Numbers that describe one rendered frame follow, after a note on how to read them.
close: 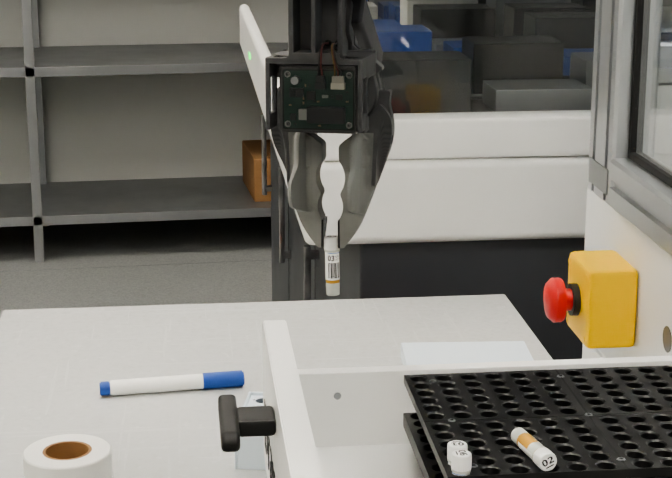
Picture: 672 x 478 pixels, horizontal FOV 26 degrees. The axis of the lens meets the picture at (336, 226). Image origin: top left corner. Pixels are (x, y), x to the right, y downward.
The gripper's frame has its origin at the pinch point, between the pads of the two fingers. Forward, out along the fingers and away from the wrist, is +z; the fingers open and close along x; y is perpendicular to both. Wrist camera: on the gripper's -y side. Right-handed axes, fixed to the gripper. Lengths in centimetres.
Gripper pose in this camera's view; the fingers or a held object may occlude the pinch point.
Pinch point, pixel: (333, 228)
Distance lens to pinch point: 112.5
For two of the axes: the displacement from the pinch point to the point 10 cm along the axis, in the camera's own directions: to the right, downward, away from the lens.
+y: -1.9, 2.1, -9.6
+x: 9.8, 0.4, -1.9
